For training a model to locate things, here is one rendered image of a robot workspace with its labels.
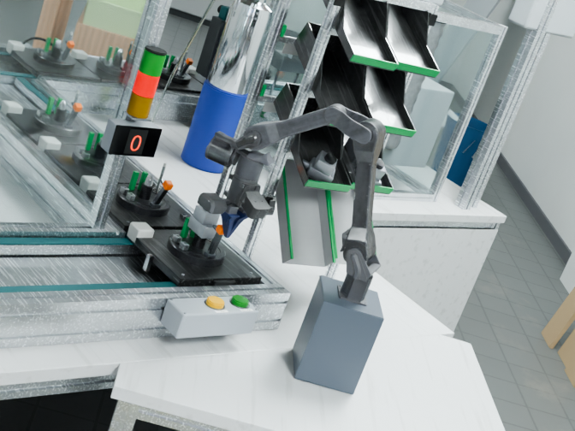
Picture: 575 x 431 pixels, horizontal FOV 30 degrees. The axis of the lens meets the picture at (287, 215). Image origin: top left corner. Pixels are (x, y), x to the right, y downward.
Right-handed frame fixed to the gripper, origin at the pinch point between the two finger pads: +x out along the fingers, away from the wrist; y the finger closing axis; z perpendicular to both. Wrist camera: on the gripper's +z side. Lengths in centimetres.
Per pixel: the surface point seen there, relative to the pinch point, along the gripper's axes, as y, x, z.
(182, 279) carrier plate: -11.5, 12.3, 3.4
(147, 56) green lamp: -21.4, -30.9, -18.9
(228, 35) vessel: 53, -21, -88
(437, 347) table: 62, 24, 23
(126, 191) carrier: -5.3, 9.1, -35.0
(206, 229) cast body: -1.8, 4.3, -5.3
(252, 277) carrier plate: 8.9, 12.4, 3.4
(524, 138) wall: 538, 74, -303
